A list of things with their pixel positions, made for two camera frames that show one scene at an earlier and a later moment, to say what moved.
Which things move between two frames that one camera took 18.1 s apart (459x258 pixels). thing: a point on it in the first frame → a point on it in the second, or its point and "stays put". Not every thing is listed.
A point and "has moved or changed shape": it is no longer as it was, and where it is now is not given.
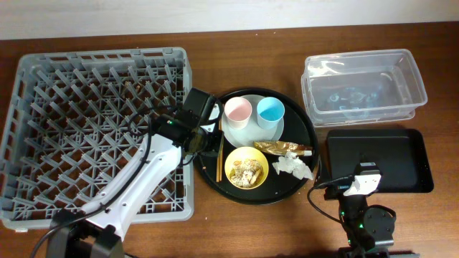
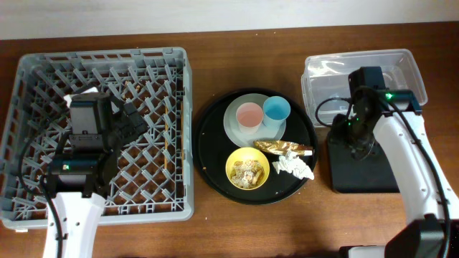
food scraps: x=247 y=173 stays put
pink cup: x=238 y=110 → x=249 y=117
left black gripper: x=214 y=142 → x=127 y=124
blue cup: x=270 y=110 has moved or changed shape
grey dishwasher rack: x=68 y=142 stays put
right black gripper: x=339 y=191 → x=361 y=134
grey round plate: x=253 y=132 stays put
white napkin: x=290 y=162 stays put
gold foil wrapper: x=278 y=147 stays put
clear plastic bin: x=360 y=87 stays put
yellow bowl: x=246 y=168 stays put
